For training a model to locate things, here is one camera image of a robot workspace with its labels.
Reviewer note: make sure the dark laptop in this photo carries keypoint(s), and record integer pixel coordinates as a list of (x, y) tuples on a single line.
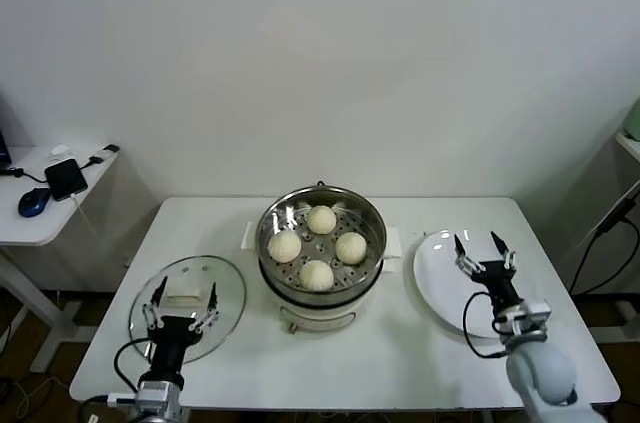
[(3, 143)]

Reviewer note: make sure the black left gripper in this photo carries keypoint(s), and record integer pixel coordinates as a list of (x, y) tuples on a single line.
[(172, 340)]

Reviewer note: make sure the small white object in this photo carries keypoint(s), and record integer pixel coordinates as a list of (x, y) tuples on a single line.
[(59, 150)]

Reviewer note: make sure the white shelf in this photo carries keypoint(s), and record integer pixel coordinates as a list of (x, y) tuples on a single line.
[(631, 145)]

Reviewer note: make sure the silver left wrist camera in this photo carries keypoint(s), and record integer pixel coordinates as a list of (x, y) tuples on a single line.
[(159, 389)]

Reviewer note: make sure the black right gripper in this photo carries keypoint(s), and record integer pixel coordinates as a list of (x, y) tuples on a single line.
[(500, 280)]

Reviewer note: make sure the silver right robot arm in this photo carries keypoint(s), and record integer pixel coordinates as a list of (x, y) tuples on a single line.
[(542, 373)]

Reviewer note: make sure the stainless steel steamer basket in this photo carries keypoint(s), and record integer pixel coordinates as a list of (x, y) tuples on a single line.
[(320, 250)]

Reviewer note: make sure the black smartphone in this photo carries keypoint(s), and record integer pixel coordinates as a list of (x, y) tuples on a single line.
[(66, 179)]

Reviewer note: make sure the glass pot lid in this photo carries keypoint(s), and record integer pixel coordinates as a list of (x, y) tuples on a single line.
[(230, 293)]

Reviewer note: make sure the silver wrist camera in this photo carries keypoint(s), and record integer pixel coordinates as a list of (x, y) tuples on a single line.
[(159, 389), (527, 319)]

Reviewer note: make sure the pale green object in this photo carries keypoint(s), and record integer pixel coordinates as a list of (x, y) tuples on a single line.
[(635, 118)]

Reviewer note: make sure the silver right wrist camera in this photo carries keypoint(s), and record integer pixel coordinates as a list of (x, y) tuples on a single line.
[(527, 319)]

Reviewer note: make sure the cream electric cooking pot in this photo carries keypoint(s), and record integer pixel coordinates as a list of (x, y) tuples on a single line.
[(320, 313)]

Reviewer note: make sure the blue computer mouse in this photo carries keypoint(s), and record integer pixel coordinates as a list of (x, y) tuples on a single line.
[(34, 202)]

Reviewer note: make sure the white round plate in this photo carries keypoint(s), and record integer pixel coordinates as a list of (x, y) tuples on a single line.
[(435, 283)]

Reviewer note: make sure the white steamed baozi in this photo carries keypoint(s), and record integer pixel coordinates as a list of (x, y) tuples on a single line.
[(284, 246), (321, 219), (351, 247), (316, 275)]

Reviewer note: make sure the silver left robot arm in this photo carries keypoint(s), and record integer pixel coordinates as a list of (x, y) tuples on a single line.
[(160, 413)]

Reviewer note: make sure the white side table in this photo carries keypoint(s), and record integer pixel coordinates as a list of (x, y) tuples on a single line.
[(30, 228)]

